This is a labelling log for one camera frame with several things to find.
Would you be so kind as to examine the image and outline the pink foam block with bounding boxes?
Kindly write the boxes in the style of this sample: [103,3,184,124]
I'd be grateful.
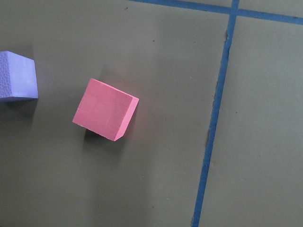
[72,79,139,141]

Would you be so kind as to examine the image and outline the purple foam block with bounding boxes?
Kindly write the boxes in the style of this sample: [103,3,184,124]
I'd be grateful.
[0,51,38,103]

